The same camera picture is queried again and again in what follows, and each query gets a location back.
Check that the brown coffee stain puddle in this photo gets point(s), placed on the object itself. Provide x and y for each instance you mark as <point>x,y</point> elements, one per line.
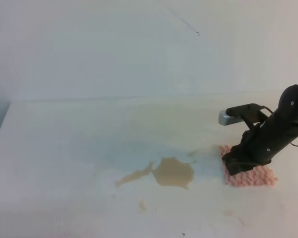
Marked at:
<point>169,172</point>

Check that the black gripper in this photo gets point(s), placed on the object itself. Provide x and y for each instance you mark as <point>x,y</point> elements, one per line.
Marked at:
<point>261,144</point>

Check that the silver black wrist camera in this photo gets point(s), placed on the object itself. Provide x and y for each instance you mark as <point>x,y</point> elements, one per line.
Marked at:
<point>248,113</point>

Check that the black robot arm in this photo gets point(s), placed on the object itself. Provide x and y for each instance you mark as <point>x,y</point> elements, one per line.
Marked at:
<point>287,108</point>

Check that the pink white striped rag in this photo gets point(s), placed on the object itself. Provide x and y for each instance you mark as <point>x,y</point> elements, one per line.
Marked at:
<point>259,176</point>

